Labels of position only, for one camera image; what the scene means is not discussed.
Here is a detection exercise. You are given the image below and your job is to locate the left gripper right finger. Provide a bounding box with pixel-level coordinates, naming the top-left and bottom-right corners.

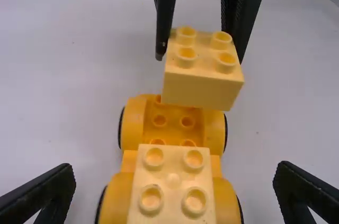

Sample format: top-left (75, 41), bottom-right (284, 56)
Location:
top-left (272, 160), bottom-right (339, 224)

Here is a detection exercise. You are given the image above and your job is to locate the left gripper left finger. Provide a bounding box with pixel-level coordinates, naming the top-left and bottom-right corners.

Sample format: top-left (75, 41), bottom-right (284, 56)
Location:
top-left (0, 163), bottom-right (77, 224)

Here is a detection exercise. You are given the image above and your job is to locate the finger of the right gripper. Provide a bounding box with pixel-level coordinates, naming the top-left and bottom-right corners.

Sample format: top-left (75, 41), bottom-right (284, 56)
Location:
top-left (219, 0), bottom-right (278, 62)
top-left (147, 0), bottom-right (181, 62)

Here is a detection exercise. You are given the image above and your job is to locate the yellow toy brick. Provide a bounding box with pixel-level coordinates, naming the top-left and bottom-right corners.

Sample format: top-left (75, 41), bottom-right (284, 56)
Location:
top-left (160, 25), bottom-right (246, 112)

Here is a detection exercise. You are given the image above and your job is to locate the yellow toy car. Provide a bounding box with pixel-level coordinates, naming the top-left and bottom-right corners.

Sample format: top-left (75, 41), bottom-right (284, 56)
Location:
top-left (94, 93), bottom-right (243, 224)

